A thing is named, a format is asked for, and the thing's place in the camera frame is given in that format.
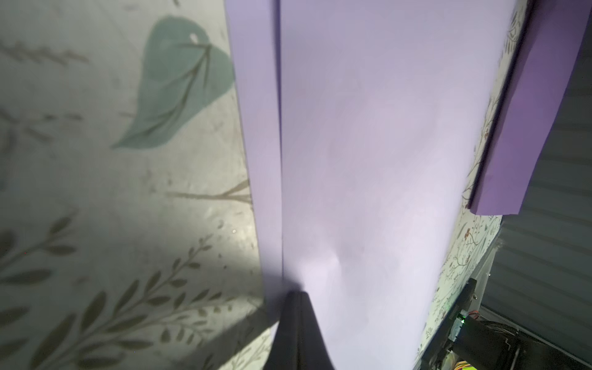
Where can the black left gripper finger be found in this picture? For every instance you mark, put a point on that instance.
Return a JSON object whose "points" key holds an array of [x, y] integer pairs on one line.
{"points": [[298, 343]]}

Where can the dark purple paper sheet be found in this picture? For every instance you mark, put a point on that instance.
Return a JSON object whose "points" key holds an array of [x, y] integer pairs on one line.
{"points": [[546, 55]]}

